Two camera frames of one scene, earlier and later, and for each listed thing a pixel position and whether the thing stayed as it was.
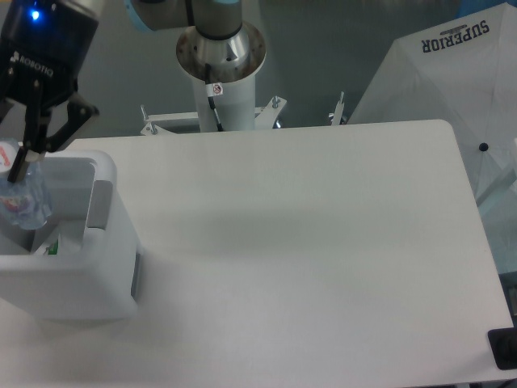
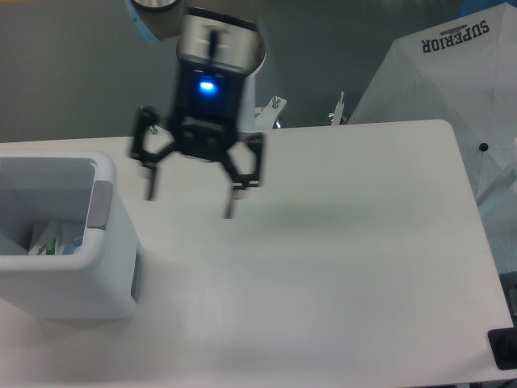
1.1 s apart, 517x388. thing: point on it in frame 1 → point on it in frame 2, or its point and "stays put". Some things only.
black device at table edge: x=503 y=344 stays put
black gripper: x=42 y=51 → x=203 y=121
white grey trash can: x=85 y=263 stays put
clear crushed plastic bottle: x=28 y=202 → x=70 y=249
